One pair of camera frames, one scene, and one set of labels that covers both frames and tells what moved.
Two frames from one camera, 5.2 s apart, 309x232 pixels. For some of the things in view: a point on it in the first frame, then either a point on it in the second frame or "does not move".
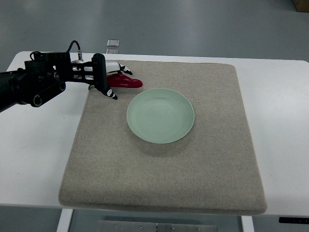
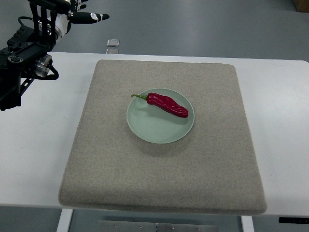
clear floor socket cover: x=113 y=43 does not move
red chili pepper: x=119 y=80 → x=165 y=103
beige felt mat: x=210 y=168 does not move
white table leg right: x=247 y=224 does not move
